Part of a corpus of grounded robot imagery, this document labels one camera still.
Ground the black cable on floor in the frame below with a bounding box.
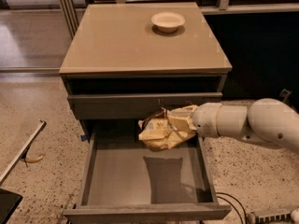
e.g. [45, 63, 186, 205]
[216, 191, 249, 224]

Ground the black panel at corner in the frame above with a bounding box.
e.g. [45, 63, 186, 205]
[0, 189, 22, 224]

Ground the white power strip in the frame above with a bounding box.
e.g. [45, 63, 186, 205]
[248, 207, 299, 224]

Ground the brown chip bag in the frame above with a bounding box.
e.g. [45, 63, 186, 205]
[138, 108, 196, 151]

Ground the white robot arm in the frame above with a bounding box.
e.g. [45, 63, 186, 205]
[167, 98, 299, 154]

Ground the grey drawer cabinet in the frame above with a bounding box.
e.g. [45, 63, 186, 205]
[60, 3, 232, 136]

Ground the grey metal bar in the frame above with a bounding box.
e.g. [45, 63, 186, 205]
[0, 120, 47, 186]

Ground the open grey middle drawer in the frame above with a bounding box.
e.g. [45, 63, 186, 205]
[63, 119, 233, 224]

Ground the blue tape piece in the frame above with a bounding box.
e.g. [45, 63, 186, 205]
[80, 135, 87, 142]

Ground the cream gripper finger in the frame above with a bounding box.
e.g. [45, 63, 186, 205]
[168, 115, 196, 133]
[169, 105, 198, 117]

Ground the closed grey top drawer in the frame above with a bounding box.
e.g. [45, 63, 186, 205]
[67, 92, 222, 119]

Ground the small grey device on floor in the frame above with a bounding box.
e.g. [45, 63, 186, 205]
[279, 89, 292, 103]

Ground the white paper bowl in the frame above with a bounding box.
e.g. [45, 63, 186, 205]
[150, 12, 185, 34]

